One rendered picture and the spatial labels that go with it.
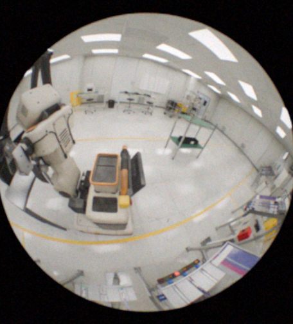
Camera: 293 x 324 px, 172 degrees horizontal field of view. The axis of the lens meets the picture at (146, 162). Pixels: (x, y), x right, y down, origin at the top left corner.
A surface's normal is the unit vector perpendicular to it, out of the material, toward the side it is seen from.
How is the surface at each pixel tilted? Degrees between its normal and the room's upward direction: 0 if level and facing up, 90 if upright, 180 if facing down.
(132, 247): 0
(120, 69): 90
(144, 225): 0
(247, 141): 90
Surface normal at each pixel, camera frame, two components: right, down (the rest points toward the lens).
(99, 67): 0.29, 0.71
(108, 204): 0.22, -0.70
